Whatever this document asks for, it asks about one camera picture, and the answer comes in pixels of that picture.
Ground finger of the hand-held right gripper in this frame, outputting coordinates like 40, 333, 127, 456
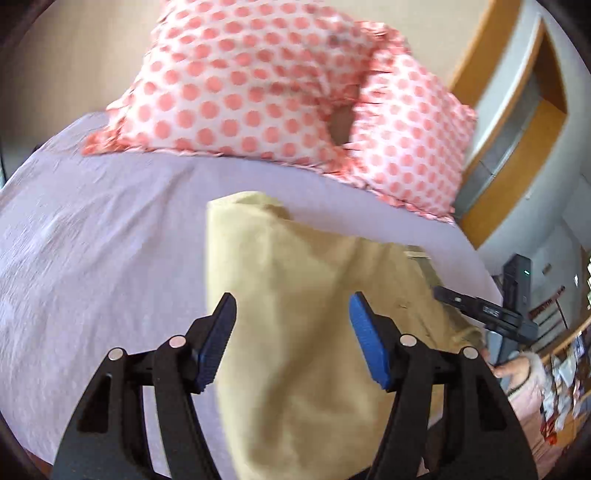
433, 285, 486, 320

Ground bed with lavender sheet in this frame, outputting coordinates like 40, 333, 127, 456
0, 111, 503, 468

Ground wooden headboard shelf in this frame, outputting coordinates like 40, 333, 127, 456
449, 0, 591, 251

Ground small pink polka dot pillow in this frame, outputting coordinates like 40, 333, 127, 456
344, 27, 477, 225

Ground large pink polka dot pillow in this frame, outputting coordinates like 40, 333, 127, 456
82, 0, 385, 175

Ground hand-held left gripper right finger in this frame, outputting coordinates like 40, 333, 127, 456
349, 291, 540, 480

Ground cluttered wooden shelf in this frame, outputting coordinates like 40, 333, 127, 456
538, 318, 591, 444

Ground person's right hand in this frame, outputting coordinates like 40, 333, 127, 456
491, 352, 533, 394

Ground person's right forearm pink sleeve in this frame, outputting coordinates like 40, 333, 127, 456
507, 353, 561, 468

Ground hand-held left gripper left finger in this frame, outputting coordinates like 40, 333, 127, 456
50, 292, 238, 480

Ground beige pants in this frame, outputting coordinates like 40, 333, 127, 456
206, 191, 485, 480

